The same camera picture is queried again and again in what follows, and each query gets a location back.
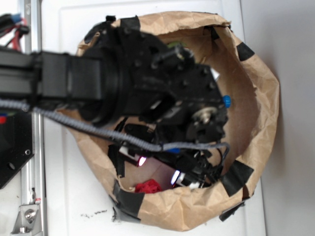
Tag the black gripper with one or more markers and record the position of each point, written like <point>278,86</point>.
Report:
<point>164,86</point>

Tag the red paper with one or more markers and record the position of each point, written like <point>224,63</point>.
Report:
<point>148,187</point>

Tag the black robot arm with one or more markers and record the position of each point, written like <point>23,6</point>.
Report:
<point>73,91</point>

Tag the brown paper bag bin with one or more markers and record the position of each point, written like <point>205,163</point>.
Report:
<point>250,130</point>

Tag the blue plastic bottle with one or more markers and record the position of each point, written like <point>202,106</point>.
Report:
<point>227,101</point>

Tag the green plush frog toy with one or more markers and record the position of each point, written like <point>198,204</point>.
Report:
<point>177,44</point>

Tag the aluminium frame rail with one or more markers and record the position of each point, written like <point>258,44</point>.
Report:
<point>33,173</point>

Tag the metal corner bracket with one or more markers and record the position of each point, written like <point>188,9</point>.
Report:
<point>28,221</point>

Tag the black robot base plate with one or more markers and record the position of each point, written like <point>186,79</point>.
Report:
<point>16,145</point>

